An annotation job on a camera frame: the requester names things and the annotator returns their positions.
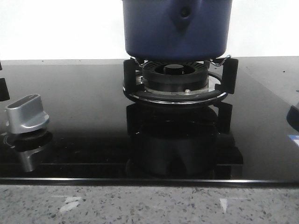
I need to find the dark blue cooking pot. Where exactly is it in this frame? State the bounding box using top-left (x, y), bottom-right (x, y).
top-left (122, 0), bottom-right (232, 62)

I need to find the black pot support grate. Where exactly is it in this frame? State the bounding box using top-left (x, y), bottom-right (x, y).
top-left (123, 56), bottom-right (238, 105)

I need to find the black gas burner head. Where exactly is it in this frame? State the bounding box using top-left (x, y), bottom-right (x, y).
top-left (142, 62), bottom-right (208, 92)

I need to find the black glass gas cooktop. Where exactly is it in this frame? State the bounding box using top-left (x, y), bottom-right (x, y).
top-left (0, 63), bottom-right (299, 186)

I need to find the silver stove control knob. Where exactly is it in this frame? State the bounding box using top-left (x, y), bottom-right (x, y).
top-left (5, 94), bottom-right (50, 134)

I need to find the blue white energy label sticker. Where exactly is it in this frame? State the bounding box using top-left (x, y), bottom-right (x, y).
top-left (288, 135), bottom-right (299, 147)

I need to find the metal wire pot reducer ring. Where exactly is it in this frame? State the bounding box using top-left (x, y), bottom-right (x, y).
top-left (129, 55), bottom-right (232, 68)

